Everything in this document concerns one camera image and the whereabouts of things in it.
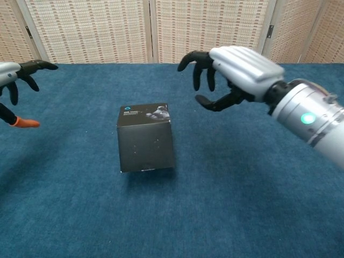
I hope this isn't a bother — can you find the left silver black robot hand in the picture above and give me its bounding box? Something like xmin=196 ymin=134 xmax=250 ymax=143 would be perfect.
xmin=0 ymin=59 xmax=59 ymax=129

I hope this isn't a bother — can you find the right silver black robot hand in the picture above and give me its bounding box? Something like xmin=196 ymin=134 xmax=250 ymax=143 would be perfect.
xmin=177 ymin=46 xmax=285 ymax=112

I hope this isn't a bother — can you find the black cardboard box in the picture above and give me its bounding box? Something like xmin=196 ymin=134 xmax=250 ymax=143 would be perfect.
xmin=116 ymin=102 xmax=177 ymax=174

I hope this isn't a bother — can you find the woven folding screen panel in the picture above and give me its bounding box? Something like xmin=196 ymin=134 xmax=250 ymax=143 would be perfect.
xmin=259 ymin=0 xmax=327 ymax=65
xmin=149 ymin=0 xmax=275 ymax=65
xmin=0 ymin=0 xmax=44 ymax=65
xmin=16 ymin=0 xmax=154 ymax=65
xmin=302 ymin=0 xmax=344 ymax=65

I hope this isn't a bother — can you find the blue felt table cover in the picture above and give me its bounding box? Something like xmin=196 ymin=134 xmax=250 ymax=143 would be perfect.
xmin=0 ymin=62 xmax=344 ymax=258

